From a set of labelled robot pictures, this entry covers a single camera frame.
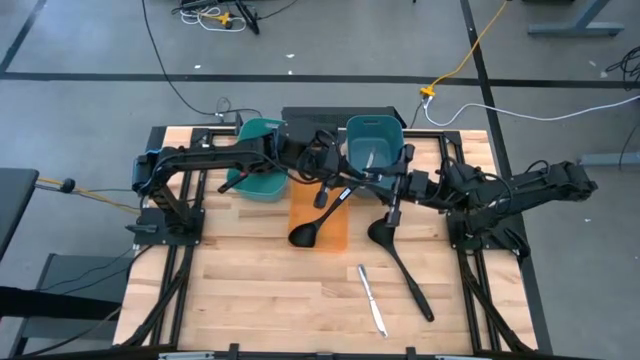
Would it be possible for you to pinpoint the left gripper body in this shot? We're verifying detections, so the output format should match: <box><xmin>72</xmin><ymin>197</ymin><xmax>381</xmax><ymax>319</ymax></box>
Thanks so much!
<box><xmin>297</xmin><ymin>128</ymin><xmax>351</xmax><ymax>210</ymax></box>

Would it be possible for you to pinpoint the black cable tangle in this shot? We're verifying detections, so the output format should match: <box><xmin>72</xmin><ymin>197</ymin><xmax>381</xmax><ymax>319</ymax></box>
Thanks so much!
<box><xmin>603</xmin><ymin>45</ymin><xmax>640</xmax><ymax>81</ymax></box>

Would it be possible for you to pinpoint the plain black ladle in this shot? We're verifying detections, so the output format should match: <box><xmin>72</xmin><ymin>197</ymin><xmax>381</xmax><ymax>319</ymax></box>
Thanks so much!
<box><xmin>367</xmin><ymin>217</ymin><xmax>436</xmax><ymax>323</ymax></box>

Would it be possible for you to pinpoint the white coiled floor cable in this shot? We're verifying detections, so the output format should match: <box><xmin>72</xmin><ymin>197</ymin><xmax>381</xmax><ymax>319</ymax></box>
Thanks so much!
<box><xmin>179</xmin><ymin>5</ymin><xmax>249</xmax><ymax>34</ymax></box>

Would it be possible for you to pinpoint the black ladle with white label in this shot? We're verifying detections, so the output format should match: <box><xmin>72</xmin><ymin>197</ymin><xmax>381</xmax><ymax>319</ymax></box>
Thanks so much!
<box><xmin>287</xmin><ymin>184</ymin><xmax>359</xmax><ymax>249</ymax></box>

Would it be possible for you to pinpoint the yellow extension cable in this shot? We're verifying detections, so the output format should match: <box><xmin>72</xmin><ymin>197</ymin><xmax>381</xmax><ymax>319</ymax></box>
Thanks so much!
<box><xmin>419</xmin><ymin>0</ymin><xmax>511</xmax><ymax>99</ymax></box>

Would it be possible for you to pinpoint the black aluminium table frame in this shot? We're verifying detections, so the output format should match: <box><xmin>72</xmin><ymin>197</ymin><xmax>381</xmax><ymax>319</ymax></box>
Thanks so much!
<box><xmin>112</xmin><ymin>124</ymin><xmax>541</xmax><ymax>360</ymax></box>

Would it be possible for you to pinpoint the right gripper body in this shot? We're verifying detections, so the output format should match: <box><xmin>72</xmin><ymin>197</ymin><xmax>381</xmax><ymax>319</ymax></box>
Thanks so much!
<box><xmin>385</xmin><ymin>144</ymin><xmax>431</xmax><ymax>227</ymax></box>

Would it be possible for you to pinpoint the grey desk leg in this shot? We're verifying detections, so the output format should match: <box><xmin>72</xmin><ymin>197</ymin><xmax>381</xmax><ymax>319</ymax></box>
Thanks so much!
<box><xmin>527</xmin><ymin>0</ymin><xmax>626</xmax><ymax>38</ymax></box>

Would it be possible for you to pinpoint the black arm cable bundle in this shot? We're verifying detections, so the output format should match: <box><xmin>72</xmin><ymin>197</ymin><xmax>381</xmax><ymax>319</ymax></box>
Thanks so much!
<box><xmin>118</xmin><ymin>243</ymin><xmax>196</xmax><ymax>350</ymax></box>
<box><xmin>457</xmin><ymin>249</ymin><xmax>535</xmax><ymax>354</ymax></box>

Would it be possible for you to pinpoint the white power cable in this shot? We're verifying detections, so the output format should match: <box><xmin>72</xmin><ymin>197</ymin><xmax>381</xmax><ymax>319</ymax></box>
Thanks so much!
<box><xmin>423</xmin><ymin>94</ymin><xmax>640</xmax><ymax>127</ymax></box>

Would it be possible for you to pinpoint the grey desk foot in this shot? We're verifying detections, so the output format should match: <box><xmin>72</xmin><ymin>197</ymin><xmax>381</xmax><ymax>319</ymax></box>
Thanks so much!
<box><xmin>577</xmin><ymin>152</ymin><xmax>640</xmax><ymax>168</ymax></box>

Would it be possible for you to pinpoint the black floor cable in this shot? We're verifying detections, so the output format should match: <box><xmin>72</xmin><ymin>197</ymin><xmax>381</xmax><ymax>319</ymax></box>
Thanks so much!
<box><xmin>141</xmin><ymin>0</ymin><xmax>261</xmax><ymax>121</ymax></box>

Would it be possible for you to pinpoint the orange translucent plastic bin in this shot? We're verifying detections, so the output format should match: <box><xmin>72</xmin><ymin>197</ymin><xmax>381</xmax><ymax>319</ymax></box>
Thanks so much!
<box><xmin>288</xmin><ymin>169</ymin><xmax>350</xmax><ymax>252</ymax></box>

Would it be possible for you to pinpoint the dark blue-teal plastic bin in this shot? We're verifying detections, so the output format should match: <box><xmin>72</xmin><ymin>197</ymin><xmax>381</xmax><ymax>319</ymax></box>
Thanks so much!
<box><xmin>345</xmin><ymin>114</ymin><xmax>406</xmax><ymax>194</ymax></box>

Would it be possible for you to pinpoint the yellow cord with black knob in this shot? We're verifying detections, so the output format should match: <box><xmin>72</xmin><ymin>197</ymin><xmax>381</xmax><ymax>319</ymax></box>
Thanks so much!
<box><xmin>34</xmin><ymin>176</ymin><xmax>142</xmax><ymax>216</ymax></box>

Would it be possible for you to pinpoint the teal green plastic bin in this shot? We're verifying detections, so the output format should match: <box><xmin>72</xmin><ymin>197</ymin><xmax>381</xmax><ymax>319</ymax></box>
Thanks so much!
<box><xmin>227</xmin><ymin>117</ymin><xmax>291</xmax><ymax>204</ymax></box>

